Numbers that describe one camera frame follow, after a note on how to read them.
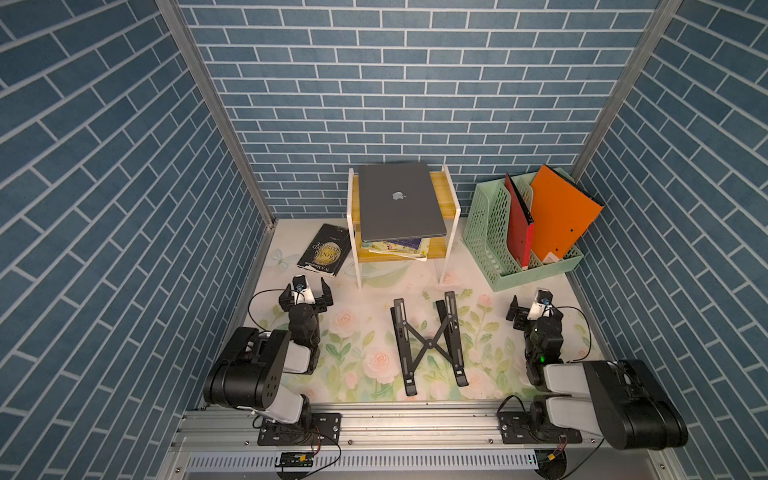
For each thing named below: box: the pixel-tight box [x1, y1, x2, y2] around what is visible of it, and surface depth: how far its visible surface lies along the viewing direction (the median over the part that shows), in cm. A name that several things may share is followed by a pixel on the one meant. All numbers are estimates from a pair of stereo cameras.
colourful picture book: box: [361, 238, 430, 262], surface depth 93 cm
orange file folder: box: [531, 164, 604, 262], surface depth 93 cm
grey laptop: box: [358, 163, 447, 242], surface depth 80 cm
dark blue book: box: [387, 238, 421, 250], surface depth 93 cm
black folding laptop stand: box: [390, 290, 469, 396], surface depth 84 cm
